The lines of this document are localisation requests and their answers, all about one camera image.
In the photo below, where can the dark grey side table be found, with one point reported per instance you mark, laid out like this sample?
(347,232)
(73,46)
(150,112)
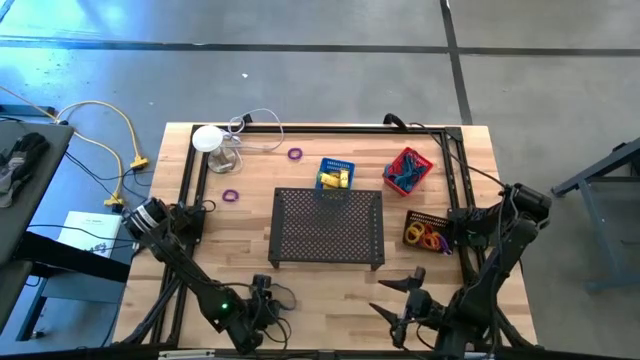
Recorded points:
(35,220)

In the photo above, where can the black plastic basket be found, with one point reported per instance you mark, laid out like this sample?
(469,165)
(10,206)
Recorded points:
(430,217)

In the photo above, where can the white paper booklet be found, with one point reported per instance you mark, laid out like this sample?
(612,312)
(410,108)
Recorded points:
(85,230)

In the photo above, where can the silver metal bracket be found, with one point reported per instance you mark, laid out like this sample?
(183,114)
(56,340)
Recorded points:
(185,355)
(465,355)

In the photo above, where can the red plastic basket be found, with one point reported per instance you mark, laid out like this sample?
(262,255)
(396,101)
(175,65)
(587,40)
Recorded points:
(411,150)

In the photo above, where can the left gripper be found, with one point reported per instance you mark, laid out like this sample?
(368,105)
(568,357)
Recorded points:
(262,315)

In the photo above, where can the blue plastic basket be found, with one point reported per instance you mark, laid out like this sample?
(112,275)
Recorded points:
(335,164)

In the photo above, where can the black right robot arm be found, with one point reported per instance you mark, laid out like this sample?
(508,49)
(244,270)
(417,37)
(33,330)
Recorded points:
(492,270)

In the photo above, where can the white mushroom lamp wooden base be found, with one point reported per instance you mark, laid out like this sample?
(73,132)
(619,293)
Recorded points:
(207,138)

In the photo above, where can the black perforated metal shelf riser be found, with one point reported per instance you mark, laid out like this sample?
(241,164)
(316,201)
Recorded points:
(325,225)

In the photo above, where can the grey metal cart frame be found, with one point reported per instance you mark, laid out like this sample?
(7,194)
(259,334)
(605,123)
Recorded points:
(597,235)

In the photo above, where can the black aluminium table frame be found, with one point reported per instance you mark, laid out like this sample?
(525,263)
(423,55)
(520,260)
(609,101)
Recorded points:
(325,129)

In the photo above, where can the grey black work gloves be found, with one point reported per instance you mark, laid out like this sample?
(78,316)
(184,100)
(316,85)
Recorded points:
(22,155)

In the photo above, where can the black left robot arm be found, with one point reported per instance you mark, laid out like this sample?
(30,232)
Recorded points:
(185,270)

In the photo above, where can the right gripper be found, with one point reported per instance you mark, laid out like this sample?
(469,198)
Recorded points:
(425,312)

